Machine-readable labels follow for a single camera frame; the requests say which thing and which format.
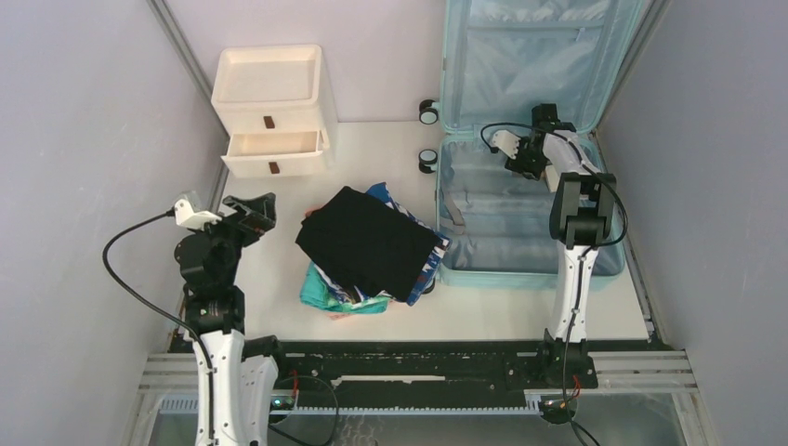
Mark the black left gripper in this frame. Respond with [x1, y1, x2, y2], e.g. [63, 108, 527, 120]
[190, 193, 276, 283]

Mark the teal polo shirt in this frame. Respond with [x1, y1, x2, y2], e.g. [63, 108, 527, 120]
[299, 263, 391, 318]

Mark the light blue ribbed suitcase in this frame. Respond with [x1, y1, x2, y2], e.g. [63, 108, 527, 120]
[436, 1, 644, 289]

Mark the white drawer box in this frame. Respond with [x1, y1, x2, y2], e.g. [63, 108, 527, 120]
[211, 44, 338, 178]

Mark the black t-shirt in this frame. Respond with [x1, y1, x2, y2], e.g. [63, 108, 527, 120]
[295, 186, 440, 301]

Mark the small grey white box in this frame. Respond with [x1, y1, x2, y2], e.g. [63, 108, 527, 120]
[544, 165, 560, 193]

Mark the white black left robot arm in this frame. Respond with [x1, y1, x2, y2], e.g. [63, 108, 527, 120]
[174, 192, 291, 445]

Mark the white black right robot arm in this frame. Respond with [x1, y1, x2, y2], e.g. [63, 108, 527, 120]
[492, 103, 615, 387]

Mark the blue white striped garment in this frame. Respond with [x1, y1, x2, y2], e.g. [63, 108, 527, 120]
[308, 180, 453, 308]

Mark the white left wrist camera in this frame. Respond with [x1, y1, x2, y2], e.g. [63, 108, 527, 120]
[173, 191, 223, 231]

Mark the black mounting base plate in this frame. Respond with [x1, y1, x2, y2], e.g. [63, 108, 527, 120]
[275, 340, 598, 392]

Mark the white slotted cable duct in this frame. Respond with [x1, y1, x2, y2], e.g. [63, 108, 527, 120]
[158, 393, 545, 416]

